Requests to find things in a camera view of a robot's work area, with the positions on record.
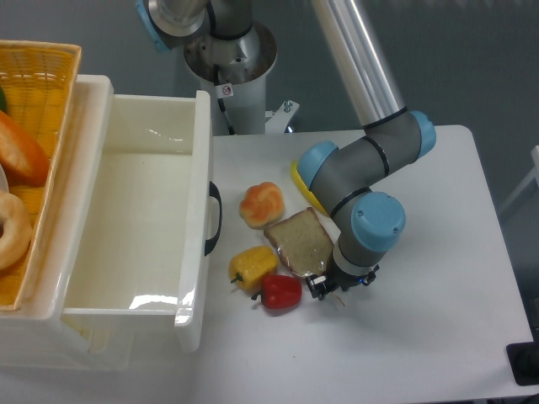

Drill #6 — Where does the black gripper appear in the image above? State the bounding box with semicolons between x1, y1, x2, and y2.
305;263;380;300

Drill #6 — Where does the toast slice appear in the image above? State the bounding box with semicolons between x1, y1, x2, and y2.
263;207;334;280

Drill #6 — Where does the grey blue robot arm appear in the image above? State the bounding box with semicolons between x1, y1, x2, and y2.
136;1;436;300

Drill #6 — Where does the red bell pepper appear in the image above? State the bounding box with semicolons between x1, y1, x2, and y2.
251;274;302;310

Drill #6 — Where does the yellow bell pepper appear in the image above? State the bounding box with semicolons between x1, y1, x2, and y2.
228;246;279;291

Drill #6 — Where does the yellow banana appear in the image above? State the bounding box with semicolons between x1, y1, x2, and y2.
290;160;328;216

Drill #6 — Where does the orange white bread roll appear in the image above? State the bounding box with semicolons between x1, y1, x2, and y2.
239;182;285;229

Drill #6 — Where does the black device at table edge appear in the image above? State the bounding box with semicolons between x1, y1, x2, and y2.
506;342;538;386

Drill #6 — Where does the white plastic drawer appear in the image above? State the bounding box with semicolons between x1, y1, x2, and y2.
63;91;213;352

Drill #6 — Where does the white drawer cabinet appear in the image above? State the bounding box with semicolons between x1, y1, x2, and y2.
1;75;142;370

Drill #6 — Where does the beige donut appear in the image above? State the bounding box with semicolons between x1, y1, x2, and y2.
1;191;33;270

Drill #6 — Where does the orange bread loaf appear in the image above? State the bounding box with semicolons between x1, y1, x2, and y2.
1;111;50;187

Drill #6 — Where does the yellow wicker basket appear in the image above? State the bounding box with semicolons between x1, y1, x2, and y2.
1;40;82;311

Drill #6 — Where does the green item in basket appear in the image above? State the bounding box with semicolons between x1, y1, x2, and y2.
0;88;8;114

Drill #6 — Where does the black drawer handle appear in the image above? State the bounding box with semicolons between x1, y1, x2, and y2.
204;181;223;256

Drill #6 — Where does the white metal bracket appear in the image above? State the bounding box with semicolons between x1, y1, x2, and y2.
265;99;300;135

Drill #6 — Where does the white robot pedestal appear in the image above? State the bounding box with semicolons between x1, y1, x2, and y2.
184;22;277;136

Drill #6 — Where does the white frame at right edge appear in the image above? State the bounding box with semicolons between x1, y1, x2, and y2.
499;146;538;221

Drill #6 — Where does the black cable on pedestal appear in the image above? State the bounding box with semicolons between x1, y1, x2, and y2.
212;62;237;136

